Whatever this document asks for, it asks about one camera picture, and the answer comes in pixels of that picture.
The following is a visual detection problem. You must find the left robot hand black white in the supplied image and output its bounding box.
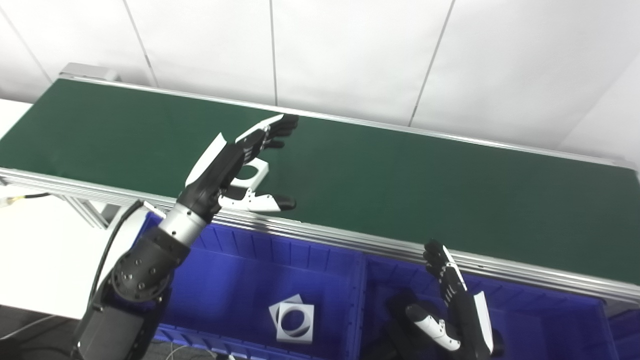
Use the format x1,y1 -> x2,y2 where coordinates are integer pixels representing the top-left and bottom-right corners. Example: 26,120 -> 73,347
177,114 -> 300,223

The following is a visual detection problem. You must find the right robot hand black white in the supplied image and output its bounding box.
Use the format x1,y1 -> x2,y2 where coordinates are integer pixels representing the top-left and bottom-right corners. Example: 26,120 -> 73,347
406,240 -> 503,360

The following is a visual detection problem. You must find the white square part with hole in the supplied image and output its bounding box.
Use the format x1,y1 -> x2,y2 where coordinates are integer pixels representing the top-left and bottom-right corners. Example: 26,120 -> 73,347
268,293 -> 304,327
276,302 -> 315,345
234,158 -> 270,191

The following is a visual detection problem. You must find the black cylinder part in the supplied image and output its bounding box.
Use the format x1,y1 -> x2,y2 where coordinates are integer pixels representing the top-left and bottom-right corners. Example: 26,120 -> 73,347
382,291 -> 441,360

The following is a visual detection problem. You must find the blue plastic bin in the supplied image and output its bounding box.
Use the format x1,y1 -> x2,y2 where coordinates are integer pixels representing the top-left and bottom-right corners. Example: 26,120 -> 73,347
131,212 -> 368,360
360,252 -> 621,360
605,307 -> 640,360

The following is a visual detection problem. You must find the aluminium conveyor leg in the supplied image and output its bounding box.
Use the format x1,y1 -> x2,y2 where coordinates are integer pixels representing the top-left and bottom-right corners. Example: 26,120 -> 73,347
59,195 -> 122,230

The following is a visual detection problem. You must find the green conveyor belt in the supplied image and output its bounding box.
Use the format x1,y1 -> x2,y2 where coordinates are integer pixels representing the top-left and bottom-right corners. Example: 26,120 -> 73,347
0,78 -> 640,286
0,75 -> 640,306

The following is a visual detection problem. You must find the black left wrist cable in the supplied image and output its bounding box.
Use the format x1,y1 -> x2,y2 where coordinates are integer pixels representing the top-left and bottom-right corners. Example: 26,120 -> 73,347
87,200 -> 167,311

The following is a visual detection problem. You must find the black cable with yellow plug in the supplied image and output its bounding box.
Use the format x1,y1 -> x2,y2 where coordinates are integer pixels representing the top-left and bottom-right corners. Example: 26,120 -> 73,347
0,192 -> 52,209

